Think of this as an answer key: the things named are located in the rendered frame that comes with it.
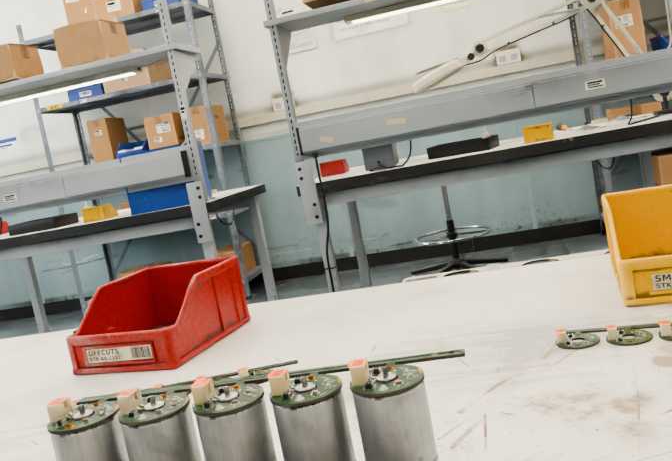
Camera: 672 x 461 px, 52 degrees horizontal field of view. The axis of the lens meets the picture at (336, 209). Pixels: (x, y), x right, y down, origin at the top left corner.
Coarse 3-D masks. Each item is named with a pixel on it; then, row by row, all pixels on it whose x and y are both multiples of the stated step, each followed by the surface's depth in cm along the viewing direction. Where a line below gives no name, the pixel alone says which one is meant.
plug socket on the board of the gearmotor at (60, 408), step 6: (54, 402) 25; (60, 402) 25; (66, 402) 25; (48, 408) 25; (54, 408) 25; (60, 408) 25; (66, 408) 25; (72, 408) 26; (48, 414) 25; (54, 414) 25; (60, 414) 25; (66, 414) 25; (72, 414) 25; (54, 420) 25
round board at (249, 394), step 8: (240, 384) 25; (248, 384) 25; (256, 384) 25; (216, 392) 25; (240, 392) 24; (248, 392) 24; (256, 392) 24; (232, 400) 24; (240, 400) 24; (248, 400) 23; (256, 400) 23; (192, 408) 24; (200, 408) 24; (208, 408) 23; (224, 408) 23; (232, 408) 23; (240, 408) 23; (208, 416) 23
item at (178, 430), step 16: (176, 416) 24; (128, 432) 24; (144, 432) 23; (160, 432) 24; (176, 432) 24; (192, 432) 24; (128, 448) 24; (144, 448) 24; (160, 448) 24; (176, 448) 24; (192, 448) 24
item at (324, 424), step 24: (312, 384) 24; (288, 408) 22; (312, 408) 22; (336, 408) 23; (288, 432) 23; (312, 432) 22; (336, 432) 23; (288, 456) 23; (312, 456) 23; (336, 456) 23
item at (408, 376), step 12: (372, 372) 24; (396, 372) 23; (408, 372) 23; (420, 372) 23; (372, 384) 22; (384, 384) 22; (396, 384) 22; (408, 384) 22; (372, 396) 22; (384, 396) 22
